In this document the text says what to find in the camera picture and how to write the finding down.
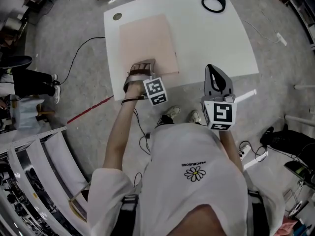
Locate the black wrist band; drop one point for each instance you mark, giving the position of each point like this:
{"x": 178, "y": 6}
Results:
{"x": 133, "y": 99}

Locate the black oval object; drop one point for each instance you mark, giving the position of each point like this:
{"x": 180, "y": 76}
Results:
{"x": 17, "y": 61}

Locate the white table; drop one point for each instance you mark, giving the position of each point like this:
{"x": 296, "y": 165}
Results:
{"x": 209, "y": 45}

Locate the person's left white shoe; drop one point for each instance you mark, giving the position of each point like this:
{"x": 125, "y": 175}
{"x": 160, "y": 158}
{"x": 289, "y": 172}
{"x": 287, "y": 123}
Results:
{"x": 172, "y": 112}

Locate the red floor tape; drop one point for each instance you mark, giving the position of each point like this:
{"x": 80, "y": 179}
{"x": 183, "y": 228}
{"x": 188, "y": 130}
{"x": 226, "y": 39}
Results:
{"x": 91, "y": 109}

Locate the white storage shelving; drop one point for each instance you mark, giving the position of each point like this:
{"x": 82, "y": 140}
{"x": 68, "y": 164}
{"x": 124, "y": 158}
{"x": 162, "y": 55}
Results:
{"x": 302, "y": 13}

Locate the pale plastic bag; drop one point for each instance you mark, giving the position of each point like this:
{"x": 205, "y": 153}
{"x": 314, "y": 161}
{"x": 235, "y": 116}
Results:
{"x": 27, "y": 112}

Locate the person's white flower-print shirt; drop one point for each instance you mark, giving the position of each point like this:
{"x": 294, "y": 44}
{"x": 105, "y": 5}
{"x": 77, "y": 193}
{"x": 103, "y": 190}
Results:
{"x": 197, "y": 151}

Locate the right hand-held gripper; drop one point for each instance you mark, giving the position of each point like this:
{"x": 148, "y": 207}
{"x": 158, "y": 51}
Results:
{"x": 220, "y": 113}

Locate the person's white shoe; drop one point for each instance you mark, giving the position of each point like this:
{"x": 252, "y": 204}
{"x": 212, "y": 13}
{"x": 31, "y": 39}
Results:
{"x": 195, "y": 117}
{"x": 172, "y": 112}

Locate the person's left forearm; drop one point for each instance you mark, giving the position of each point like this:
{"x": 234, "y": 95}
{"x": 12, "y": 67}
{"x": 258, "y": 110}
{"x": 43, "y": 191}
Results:
{"x": 120, "y": 136}

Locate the white power strip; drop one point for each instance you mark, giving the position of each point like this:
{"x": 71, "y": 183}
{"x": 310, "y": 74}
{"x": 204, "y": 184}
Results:
{"x": 244, "y": 151}
{"x": 281, "y": 38}

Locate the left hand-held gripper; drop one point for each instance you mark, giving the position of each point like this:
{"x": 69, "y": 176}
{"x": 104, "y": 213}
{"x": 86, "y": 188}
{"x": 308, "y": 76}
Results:
{"x": 155, "y": 92}

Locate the white metal shelf rack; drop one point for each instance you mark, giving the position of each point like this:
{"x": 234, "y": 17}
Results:
{"x": 37, "y": 161}

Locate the person's right white shoe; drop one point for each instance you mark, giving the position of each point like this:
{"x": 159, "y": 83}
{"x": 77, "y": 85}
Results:
{"x": 195, "y": 117}

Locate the person's right forearm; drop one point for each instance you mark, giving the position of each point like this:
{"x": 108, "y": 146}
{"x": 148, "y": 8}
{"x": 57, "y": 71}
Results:
{"x": 230, "y": 151}

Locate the white furniture leg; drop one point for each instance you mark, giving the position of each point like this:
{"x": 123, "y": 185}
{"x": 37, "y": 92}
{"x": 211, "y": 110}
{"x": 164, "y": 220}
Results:
{"x": 305, "y": 86}
{"x": 300, "y": 120}

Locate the person's chin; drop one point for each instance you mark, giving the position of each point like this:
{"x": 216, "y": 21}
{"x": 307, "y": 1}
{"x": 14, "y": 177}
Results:
{"x": 211, "y": 222}

